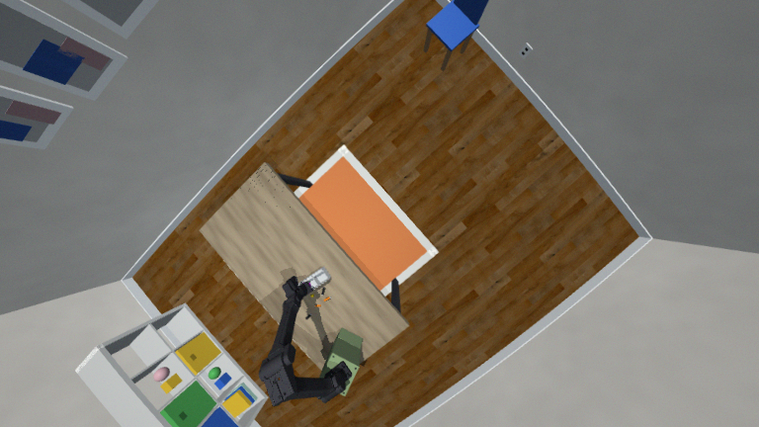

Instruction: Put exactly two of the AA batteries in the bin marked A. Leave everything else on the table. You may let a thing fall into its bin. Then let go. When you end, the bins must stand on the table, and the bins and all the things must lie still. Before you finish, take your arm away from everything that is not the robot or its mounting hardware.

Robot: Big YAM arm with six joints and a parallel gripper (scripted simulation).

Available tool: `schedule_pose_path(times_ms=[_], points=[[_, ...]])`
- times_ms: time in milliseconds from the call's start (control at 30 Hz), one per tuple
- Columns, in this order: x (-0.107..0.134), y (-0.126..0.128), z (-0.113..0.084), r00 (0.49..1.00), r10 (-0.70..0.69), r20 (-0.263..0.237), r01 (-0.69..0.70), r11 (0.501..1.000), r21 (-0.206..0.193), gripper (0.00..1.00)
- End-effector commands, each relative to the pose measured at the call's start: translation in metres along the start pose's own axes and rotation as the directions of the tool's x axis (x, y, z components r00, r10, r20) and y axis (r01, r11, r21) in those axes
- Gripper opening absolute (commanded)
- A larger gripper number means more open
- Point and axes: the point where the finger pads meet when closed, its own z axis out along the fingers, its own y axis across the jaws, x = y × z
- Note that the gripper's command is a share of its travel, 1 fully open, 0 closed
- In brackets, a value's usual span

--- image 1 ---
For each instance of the grey three-compartment bin rack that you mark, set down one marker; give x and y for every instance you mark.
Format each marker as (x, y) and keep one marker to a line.
(317, 279)

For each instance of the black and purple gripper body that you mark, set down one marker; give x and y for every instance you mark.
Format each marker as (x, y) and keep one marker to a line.
(308, 289)

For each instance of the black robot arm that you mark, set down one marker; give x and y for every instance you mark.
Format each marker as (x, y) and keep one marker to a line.
(289, 386)

